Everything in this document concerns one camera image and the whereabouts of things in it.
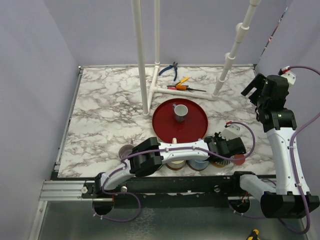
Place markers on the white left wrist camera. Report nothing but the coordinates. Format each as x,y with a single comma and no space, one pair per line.
230,132

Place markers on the yellow black tool handle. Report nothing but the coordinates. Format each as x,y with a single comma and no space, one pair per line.
254,235

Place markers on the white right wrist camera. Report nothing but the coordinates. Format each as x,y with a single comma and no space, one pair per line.
286,72

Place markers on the ribbed grey cup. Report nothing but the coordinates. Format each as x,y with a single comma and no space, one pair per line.
224,163

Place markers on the black metal base rail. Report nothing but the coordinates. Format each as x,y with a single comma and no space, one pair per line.
152,192

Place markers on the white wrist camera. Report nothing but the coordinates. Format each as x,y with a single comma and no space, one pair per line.
230,132
286,72

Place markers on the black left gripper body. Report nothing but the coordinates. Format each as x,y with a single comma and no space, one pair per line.
218,138

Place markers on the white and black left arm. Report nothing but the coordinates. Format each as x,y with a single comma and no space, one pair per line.
149,155

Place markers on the thin red round coaster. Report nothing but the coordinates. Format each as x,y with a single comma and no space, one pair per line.
239,159

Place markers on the cream yellow mug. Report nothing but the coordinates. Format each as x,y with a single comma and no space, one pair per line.
176,165

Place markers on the orange handled screwdriver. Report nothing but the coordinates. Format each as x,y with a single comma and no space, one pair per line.
186,88

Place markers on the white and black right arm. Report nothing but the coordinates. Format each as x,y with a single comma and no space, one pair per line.
291,197

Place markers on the yellow utility knife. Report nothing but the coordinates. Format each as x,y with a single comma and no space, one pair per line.
182,81

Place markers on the small grey cup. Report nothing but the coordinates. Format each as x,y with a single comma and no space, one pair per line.
180,112

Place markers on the light blue mug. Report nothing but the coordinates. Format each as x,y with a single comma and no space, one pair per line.
197,165

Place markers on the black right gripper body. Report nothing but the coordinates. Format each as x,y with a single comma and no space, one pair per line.
261,103

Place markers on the dark red round tray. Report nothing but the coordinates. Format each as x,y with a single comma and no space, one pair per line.
166,127

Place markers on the blue handled pliers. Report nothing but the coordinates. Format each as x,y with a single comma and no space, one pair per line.
173,66

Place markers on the aluminium table edge strip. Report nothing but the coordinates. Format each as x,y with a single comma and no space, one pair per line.
68,120

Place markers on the woven rattan coaster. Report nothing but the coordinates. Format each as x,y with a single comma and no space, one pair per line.
215,165

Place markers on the white PVC pipe frame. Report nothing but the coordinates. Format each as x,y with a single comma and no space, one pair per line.
147,93

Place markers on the lilac mug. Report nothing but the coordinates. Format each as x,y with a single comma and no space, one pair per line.
126,149

